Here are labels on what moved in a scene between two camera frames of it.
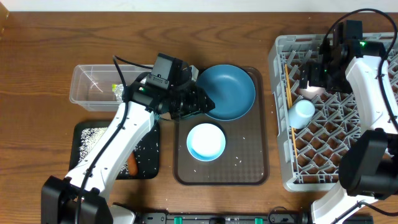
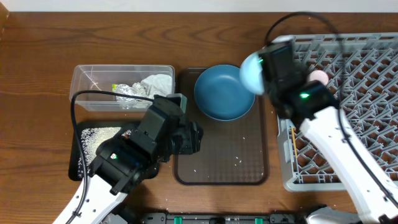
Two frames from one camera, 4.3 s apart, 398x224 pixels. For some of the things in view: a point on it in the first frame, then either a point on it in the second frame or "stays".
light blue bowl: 206,142 to 251,71
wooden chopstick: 295,142 stays
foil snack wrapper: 118,89 stays
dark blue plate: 230,88 stays
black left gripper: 199,105 to 193,137
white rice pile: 87,137 stays
